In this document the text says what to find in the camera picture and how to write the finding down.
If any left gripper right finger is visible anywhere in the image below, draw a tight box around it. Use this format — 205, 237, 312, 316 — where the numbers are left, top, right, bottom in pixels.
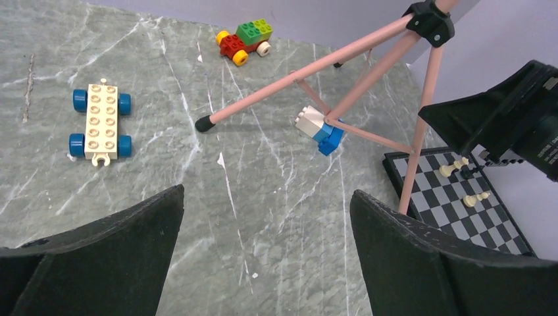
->
350, 190, 557, 315

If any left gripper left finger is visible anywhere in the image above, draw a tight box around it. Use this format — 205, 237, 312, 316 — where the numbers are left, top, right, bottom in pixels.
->
1, 185, 184, 315

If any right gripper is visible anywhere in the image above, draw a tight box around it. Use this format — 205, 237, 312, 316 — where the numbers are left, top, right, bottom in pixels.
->
418, 60, 557, 182

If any pink music stand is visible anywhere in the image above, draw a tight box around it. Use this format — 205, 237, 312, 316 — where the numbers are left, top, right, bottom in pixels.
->
195, 0, 461, 215

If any black chess piece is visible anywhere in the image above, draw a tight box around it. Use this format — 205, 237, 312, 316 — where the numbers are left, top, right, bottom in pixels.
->
460, 165, 485, 179

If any white chess piece upper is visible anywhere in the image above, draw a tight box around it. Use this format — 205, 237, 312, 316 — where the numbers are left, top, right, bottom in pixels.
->
439, 157, 469, 178

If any white chess piece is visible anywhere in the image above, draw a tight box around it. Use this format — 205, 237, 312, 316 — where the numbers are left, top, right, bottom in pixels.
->
462, 191, 491, 207
439, 157, 469, 178

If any black white chessboard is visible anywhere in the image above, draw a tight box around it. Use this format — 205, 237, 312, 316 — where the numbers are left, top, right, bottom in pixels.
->
407, 147, 535, 257

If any white chess piece lower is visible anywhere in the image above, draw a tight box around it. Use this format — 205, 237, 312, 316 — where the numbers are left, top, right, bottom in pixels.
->
462, 191, 491, 207

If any white blue brick block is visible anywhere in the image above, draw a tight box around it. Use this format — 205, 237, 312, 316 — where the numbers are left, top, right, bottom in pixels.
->
294, 106, 344, 156

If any cream blue-wheeled brick car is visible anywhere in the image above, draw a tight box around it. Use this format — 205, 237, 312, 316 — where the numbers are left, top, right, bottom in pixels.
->
68, 78, 132, 167

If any red green brick car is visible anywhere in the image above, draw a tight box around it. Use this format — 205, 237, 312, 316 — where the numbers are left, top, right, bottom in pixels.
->
215, 18, 274, 66

